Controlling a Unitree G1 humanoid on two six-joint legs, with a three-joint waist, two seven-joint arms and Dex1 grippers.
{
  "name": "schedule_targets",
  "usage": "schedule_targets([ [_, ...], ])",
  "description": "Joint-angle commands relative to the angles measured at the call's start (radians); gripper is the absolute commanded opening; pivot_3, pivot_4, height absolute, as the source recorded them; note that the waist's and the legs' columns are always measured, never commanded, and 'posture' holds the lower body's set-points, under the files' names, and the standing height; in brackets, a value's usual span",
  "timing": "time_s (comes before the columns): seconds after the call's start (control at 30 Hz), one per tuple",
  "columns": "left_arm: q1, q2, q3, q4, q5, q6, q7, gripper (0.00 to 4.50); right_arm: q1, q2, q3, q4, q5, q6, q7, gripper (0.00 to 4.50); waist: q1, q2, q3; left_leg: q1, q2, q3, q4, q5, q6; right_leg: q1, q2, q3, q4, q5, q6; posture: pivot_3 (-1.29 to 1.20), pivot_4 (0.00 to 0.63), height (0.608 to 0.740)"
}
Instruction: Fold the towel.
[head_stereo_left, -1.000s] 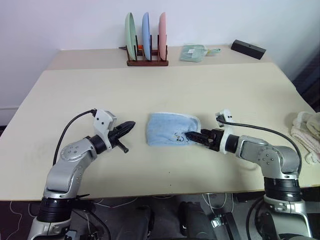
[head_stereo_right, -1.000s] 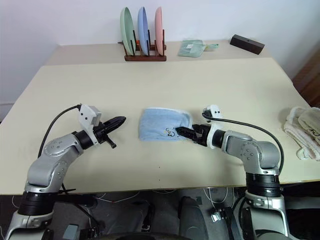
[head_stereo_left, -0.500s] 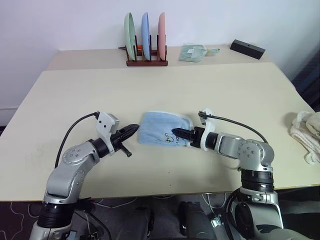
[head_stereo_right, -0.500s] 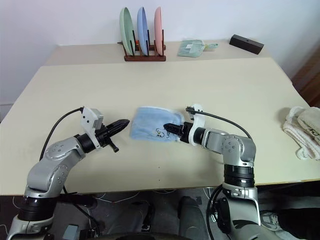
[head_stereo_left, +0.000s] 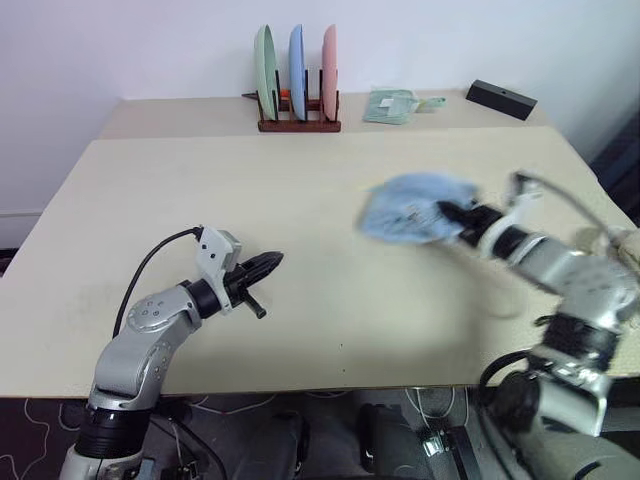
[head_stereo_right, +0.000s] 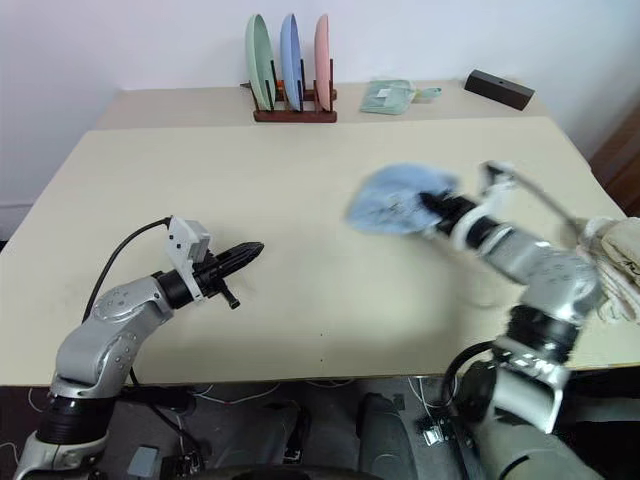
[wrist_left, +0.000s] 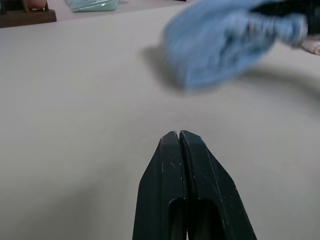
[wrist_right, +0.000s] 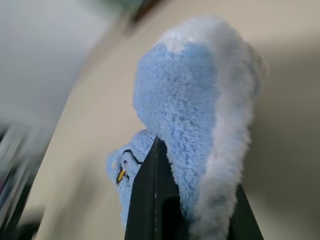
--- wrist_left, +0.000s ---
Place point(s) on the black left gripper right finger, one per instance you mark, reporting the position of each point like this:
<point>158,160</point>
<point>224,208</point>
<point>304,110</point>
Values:
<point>210,190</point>

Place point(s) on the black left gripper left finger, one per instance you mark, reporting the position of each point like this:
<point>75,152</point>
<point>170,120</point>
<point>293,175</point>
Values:
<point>162,187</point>

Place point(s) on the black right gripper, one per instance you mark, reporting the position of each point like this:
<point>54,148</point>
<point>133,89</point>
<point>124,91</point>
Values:
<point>313,15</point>

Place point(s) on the light blue cloth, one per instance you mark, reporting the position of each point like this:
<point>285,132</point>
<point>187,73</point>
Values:
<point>215,47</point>

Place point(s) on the pink white patterned cloth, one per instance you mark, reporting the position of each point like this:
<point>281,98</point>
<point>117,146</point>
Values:
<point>312,47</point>

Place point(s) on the pale green plastic packet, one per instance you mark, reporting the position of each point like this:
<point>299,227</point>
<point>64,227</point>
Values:
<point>92,5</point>

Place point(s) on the brown wooden stand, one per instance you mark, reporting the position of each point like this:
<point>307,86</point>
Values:
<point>30,18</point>

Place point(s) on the pink round object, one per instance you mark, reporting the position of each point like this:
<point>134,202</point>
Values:
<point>37,3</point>

